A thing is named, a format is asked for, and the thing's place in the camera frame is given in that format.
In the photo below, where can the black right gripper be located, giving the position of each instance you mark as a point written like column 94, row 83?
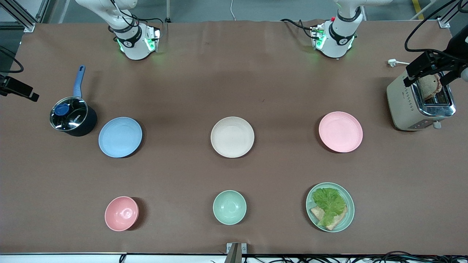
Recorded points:
column 15, row 87

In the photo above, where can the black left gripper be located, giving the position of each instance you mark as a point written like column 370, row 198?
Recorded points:
column 457, row 49

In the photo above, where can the blue plate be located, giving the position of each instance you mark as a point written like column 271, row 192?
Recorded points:
column 120, row 137

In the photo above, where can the pink plate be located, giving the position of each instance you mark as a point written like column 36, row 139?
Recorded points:
column 340, row 132

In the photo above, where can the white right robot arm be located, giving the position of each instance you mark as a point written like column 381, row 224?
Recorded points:
column 133, row 47

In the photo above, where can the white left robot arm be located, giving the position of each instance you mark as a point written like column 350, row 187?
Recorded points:
column 338, row 44

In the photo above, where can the toasted bread slice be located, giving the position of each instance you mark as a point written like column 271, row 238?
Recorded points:
column 428, row 87

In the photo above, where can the beige chrome toaster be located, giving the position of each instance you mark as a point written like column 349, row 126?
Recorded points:
column 402, row 106

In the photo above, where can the glass lid with blue knob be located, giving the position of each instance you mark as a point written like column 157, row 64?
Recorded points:
column 73, row 117

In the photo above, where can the small pink bowl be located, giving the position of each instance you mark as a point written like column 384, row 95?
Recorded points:
column 121, row 213

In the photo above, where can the green plate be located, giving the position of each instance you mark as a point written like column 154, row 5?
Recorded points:
column 350, row 204

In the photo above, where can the green lettuce leaf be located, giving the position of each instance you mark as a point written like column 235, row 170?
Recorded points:
column 328, row 201

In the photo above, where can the brown bread slice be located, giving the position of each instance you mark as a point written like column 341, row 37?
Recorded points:
column 338, row 221

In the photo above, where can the beige plate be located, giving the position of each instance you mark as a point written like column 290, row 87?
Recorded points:
column 232, row 137

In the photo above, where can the small green bowl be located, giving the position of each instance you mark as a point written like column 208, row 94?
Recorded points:
column 229, row 207

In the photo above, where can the aluminium frame profile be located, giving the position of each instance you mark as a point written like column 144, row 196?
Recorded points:
column 22, row 16
column 444, row 22

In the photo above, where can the grey metal camera bracket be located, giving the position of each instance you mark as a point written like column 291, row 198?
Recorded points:
column 236, row 252

